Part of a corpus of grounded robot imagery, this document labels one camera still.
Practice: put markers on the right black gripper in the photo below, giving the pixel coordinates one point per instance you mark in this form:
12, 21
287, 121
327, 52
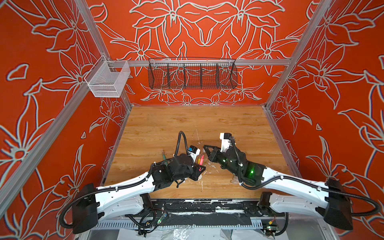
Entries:
213, 156

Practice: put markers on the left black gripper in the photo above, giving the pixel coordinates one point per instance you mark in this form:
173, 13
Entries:
196, 173

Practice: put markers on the pink marker pen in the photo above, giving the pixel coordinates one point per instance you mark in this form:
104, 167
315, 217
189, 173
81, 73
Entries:
201, 161

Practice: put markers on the green marker pen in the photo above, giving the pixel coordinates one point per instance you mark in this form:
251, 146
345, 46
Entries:
164, 158

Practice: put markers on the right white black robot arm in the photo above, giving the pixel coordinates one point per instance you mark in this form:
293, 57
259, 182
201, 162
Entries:
327, 200

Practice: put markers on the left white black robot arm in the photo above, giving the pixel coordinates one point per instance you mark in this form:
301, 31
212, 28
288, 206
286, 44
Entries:
94, 204

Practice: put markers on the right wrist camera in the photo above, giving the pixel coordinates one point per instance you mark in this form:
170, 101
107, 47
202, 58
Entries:
225, 141

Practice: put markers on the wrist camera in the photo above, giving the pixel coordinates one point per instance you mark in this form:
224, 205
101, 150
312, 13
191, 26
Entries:
193, 152
225, 141

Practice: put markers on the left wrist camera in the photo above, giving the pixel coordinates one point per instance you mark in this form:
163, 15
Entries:
193, 152

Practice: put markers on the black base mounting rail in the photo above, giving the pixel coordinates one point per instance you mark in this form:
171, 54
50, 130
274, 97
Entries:
247, 207

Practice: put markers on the black wire mesh basket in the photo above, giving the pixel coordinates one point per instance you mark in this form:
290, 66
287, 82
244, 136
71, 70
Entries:
182, 73

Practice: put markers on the right base cable connector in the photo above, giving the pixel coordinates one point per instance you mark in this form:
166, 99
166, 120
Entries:
272, 228

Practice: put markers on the white slotted cable duct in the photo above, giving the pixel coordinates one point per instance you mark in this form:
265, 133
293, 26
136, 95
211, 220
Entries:
129, 225

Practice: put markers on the white wire mesh basket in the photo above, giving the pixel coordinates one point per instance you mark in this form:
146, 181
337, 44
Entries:
105, 80

